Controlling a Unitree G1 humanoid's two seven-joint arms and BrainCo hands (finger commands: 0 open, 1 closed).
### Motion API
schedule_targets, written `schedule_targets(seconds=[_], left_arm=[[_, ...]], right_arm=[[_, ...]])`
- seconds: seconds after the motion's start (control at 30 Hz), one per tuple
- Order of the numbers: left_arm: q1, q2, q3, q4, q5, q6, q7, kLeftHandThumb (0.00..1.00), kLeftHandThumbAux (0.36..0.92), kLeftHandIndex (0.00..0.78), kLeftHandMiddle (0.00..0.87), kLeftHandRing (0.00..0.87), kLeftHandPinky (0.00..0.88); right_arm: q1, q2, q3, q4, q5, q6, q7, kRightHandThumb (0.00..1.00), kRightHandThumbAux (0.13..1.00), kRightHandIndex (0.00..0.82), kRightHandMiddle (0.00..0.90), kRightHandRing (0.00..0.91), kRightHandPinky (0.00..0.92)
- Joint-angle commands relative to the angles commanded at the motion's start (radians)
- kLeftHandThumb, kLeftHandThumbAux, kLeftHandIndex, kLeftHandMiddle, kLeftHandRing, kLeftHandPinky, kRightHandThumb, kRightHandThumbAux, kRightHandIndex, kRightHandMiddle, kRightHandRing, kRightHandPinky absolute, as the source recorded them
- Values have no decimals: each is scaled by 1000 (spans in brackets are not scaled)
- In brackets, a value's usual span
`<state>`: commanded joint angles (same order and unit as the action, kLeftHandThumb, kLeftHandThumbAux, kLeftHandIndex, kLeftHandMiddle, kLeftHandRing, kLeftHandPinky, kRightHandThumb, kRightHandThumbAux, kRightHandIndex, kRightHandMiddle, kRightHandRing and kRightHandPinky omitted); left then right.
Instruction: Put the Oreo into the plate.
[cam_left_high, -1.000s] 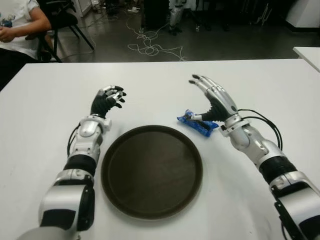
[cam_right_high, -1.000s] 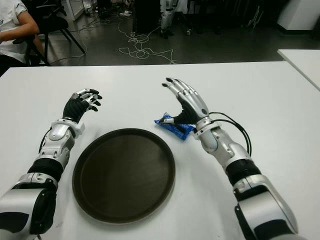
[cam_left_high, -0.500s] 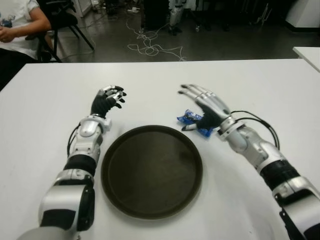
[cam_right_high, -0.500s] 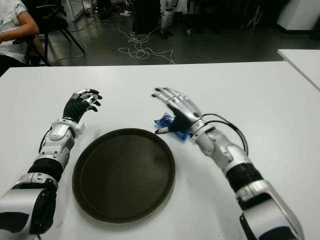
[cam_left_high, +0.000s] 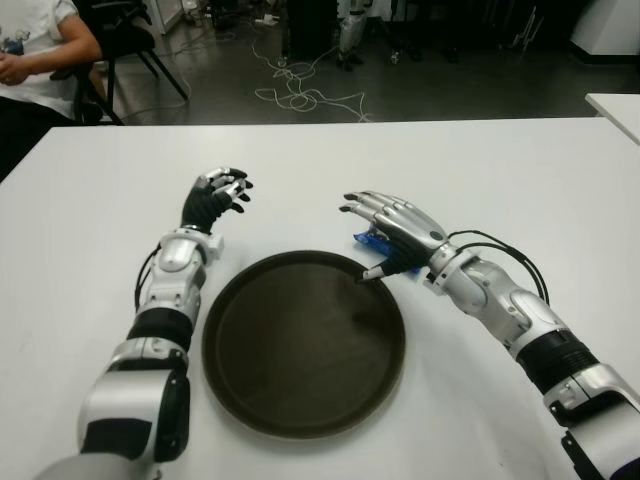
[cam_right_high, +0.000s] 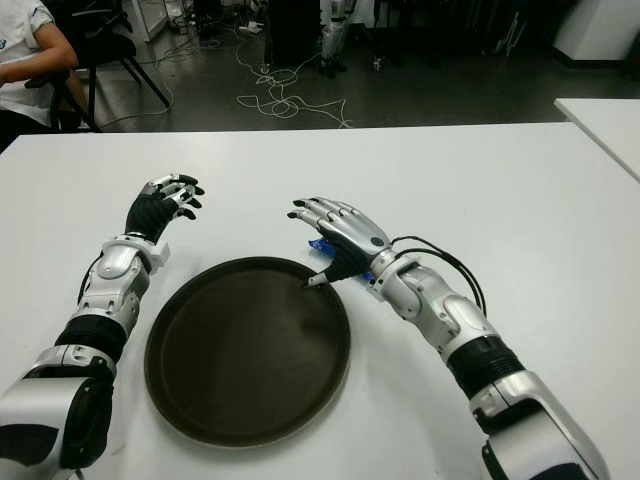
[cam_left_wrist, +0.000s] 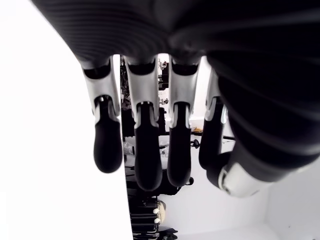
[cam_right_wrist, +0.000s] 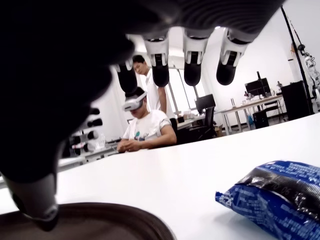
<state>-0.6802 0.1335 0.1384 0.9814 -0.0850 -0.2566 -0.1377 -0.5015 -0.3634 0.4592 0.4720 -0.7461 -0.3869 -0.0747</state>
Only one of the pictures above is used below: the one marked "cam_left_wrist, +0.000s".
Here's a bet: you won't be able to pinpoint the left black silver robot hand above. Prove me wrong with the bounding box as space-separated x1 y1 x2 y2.
29 0 320 198

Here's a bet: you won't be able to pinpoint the beige plush toy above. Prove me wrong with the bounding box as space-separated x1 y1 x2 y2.
152 199 168 225

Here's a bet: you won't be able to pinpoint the black metal-legged chairs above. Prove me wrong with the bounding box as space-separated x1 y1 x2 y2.
126 182 161 240

